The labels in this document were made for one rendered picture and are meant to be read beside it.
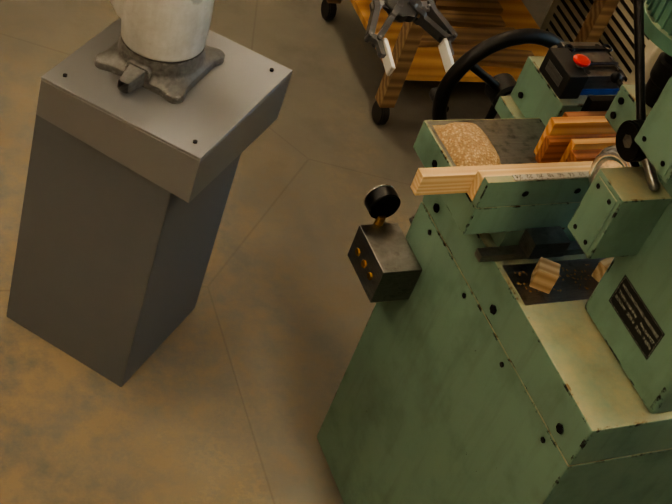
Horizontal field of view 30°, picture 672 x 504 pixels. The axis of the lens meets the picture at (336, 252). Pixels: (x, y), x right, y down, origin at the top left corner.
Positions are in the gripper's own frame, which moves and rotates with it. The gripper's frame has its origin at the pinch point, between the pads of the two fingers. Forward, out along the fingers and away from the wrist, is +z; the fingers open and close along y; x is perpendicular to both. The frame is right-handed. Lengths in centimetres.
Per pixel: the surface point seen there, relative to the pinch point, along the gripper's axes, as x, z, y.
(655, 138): -67, 51, -11
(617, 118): -44, 36, 4
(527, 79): -27.9, 19.2, 2.4
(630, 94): -49, 34, 5
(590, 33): 58, -45, 96
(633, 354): -39, 73, -3
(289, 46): 104, -69, 26
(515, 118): -27.8, 26.7, -2.5
